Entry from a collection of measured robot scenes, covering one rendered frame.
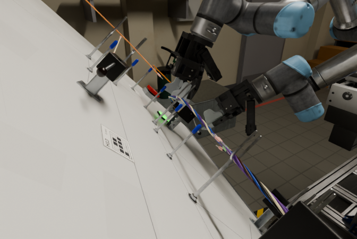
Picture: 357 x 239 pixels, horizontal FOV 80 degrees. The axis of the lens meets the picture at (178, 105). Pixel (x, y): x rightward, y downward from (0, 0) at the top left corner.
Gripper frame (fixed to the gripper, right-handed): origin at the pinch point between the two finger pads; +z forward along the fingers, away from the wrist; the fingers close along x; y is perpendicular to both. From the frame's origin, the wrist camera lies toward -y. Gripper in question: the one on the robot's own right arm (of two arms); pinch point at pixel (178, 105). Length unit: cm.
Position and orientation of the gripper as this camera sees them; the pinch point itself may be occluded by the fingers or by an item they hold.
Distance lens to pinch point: 63.9
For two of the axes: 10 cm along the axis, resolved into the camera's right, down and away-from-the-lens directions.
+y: -8.3, -2.0, -5.2
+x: 3.9, 4.5, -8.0
